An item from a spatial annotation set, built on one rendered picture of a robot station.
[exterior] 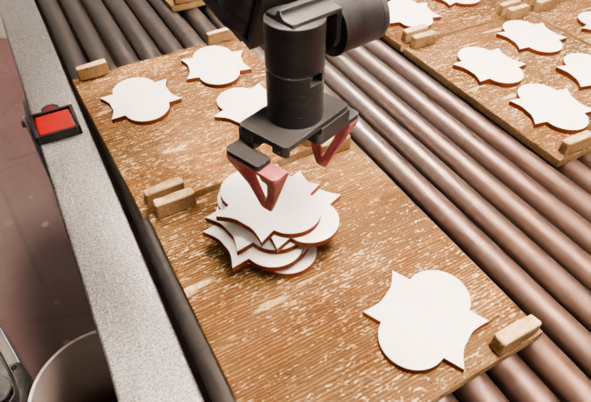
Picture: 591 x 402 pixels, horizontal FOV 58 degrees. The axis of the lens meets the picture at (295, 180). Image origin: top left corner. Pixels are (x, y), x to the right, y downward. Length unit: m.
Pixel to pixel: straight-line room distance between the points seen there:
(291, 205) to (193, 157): 0.24
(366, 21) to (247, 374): 0.39
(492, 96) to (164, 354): 0.72
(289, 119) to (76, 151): 0.53
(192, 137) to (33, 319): 1.17
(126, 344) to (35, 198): 1.69
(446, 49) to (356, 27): 0.67
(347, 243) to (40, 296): 1.43
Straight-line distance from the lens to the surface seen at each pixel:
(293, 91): 0.50
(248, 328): 0.65
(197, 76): 1.05
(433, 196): 0.84
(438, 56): 1.15
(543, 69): 1.17
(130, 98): 1.01
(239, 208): 0.69
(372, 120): 0.98
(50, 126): 1.02
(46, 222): 2.23
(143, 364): 0.67
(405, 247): 0.74
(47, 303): 1.97
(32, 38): 1.36
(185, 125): 0.94
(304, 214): 0.68
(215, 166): 0.84
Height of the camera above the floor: 1.49
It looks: 43 degrees down
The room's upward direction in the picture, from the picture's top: straight up
